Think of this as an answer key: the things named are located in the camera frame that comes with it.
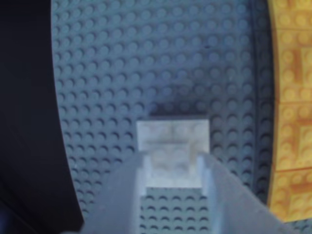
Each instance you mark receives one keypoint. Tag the grey studded baseplate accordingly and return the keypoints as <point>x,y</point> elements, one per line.
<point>146,61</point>

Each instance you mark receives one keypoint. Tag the white brick cube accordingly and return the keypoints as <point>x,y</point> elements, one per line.
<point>170,136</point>

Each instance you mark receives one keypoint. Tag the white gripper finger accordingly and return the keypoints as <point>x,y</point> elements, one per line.
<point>117,202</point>
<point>239,209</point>

